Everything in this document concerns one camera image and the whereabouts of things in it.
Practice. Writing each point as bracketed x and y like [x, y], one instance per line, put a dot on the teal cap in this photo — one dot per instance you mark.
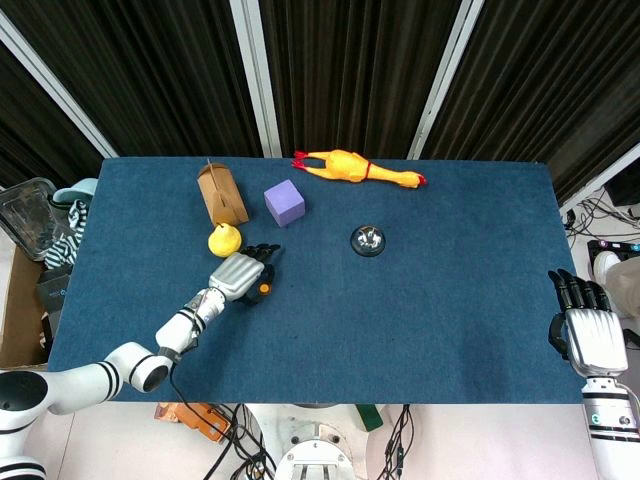
[75, 192]

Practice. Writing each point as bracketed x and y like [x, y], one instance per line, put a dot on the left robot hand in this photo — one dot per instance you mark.
[245, 277]

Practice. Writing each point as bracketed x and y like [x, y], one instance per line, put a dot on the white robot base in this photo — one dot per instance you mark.
[315, 450]

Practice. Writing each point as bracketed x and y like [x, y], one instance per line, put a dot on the yellow rubber chicken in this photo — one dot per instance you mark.
[355, 167]

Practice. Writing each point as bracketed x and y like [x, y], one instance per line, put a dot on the clear plastic tray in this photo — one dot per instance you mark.
[27, 215]

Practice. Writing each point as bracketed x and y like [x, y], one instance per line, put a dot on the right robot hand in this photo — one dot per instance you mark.
[595, 337]

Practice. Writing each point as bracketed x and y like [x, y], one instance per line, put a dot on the brown cardboard house box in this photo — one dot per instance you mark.
[222, 195]

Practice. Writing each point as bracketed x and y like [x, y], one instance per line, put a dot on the white sneaker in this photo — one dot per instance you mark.
[604, 264]

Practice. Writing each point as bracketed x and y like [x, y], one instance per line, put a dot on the small orange disc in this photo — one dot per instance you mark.
[263, 288]

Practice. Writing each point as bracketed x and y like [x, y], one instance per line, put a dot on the yellow pear toy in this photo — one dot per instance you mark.
[224, 240]

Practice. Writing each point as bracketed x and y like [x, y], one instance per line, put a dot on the orange power box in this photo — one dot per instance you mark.
[197, 419]

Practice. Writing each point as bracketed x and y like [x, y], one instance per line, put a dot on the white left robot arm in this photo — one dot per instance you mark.
[125, 365]

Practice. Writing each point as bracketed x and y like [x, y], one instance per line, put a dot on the small black box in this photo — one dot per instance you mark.
[52, 295]

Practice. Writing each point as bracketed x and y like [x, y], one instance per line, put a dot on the striped cloth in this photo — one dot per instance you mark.
[67, 235]

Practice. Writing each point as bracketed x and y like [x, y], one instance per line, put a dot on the purple foam cube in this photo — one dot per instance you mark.
[285, 203]

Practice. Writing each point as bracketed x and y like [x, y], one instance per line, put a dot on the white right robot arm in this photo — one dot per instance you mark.
[611, 425]

